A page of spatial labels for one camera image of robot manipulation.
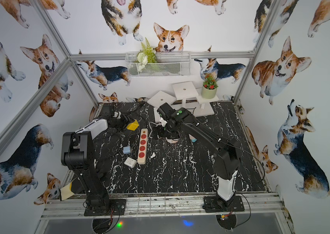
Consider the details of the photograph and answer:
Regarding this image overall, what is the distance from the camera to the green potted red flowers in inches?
38.2

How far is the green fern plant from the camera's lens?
0.81 metres

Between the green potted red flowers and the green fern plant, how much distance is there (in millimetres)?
364
